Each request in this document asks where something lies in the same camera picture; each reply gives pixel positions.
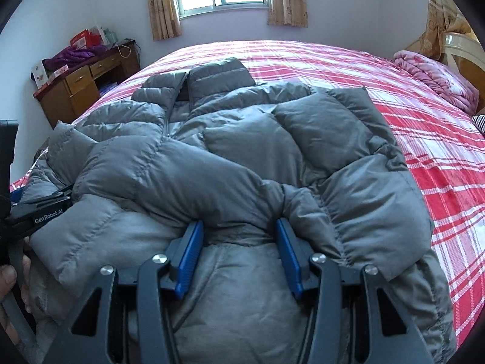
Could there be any grey puffer jacket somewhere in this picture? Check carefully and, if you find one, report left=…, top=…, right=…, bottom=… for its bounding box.
left=22, top=58, right=456, bottom=363

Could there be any person's left hand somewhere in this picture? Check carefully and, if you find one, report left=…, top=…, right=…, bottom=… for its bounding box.
left=1, top=255, right=32, bottom=345

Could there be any wooden desk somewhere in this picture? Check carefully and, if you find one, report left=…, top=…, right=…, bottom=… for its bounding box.
left=34, top=39, right=140, bottom=126

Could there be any white box on desk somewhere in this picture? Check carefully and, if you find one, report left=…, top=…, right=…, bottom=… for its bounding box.
left=31, top=60, right=49, bottom=89

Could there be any purple garment on desk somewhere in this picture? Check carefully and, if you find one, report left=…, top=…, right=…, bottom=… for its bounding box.
left=42, top=44, right=108, bottom=72

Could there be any red gift bag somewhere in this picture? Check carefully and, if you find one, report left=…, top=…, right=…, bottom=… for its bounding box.
left=70, top=30, right=102, bottom=49

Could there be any bed with red plaid sheet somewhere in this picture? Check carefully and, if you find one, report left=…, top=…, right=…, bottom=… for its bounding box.
left=9, top=39, right=485, bottom=349

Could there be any striped pillow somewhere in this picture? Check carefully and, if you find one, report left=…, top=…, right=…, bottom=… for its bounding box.
left=471, top=114, right=485, bottom=136

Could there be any left beige curtain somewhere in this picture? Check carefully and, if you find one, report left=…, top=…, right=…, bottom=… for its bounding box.
left=147, top=0, right=182, bottom=41

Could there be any folded pink quilt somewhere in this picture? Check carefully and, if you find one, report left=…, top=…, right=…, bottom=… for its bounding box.
left=393, top=50, right=479, bottom=116

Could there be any wooden headboard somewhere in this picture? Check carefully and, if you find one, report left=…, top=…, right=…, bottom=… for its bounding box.
left=441, top=32, right=484, bottom=115

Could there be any beige curtain by headboard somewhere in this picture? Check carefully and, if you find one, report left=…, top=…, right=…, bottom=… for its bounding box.
left=406, top=0, right=474, bottom=60

